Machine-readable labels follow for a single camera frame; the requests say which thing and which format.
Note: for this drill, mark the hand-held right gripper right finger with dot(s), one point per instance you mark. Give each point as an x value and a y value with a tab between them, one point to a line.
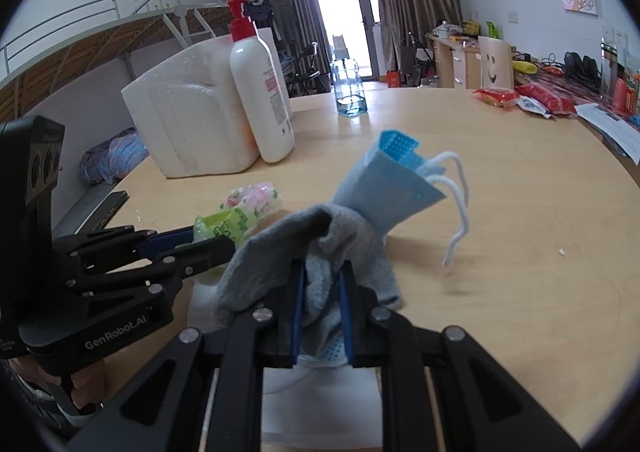
346	322

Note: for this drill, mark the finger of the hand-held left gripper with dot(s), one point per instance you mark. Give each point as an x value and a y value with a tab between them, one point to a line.
165	242
200	254

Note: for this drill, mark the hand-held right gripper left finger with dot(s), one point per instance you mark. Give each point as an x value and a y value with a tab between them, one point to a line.
299	312

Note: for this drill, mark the green tissue packet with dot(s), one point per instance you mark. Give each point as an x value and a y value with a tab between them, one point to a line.
225	227

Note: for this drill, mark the grey sock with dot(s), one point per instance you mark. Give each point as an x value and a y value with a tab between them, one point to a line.
280	252

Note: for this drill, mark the white foam box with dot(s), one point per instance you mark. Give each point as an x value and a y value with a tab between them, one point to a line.
185	121

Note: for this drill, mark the blue face mask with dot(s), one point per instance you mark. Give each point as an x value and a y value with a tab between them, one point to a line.
385	192

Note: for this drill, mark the person's left forearm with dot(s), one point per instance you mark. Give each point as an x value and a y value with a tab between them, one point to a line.
25	407

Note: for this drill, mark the yellow soft object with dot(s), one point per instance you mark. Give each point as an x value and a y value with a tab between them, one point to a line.
525	67

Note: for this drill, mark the person's left hand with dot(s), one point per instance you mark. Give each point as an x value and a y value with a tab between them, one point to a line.
90	382

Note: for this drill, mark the black smartphone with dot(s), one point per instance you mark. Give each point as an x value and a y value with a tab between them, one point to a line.
112	207

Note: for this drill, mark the blue plaid quilt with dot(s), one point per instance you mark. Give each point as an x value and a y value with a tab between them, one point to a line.
115	154

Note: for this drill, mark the white lotion bottle red pump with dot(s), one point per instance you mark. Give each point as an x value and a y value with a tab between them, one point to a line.
260	106

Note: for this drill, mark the black folding chair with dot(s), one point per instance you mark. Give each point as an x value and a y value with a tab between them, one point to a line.
307	61

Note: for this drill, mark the clear spray bottle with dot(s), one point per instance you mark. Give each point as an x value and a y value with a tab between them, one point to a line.
350	91

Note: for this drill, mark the hanging dark clothes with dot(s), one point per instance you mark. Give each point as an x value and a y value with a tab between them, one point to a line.
280	21

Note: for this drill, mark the wooden desk with drawers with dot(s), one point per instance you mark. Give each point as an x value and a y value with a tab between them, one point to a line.
460	66

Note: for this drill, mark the white snack packet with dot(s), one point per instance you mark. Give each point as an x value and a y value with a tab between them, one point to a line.
532	106

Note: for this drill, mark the wooden smiley face chair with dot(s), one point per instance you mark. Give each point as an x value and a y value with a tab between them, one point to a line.
495	61

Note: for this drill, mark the green snack bag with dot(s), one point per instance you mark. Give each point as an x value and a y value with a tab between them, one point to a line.
492	29

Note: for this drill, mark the white paper sheet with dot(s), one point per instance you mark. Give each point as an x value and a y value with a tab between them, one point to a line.
610	124

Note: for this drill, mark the black headphones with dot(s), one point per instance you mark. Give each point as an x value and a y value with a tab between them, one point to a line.
580	66

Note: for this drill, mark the white wall switch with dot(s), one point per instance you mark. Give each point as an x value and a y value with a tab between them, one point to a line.
513	17

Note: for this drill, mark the white wall socket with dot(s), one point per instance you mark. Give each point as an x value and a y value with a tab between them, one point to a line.
613	35

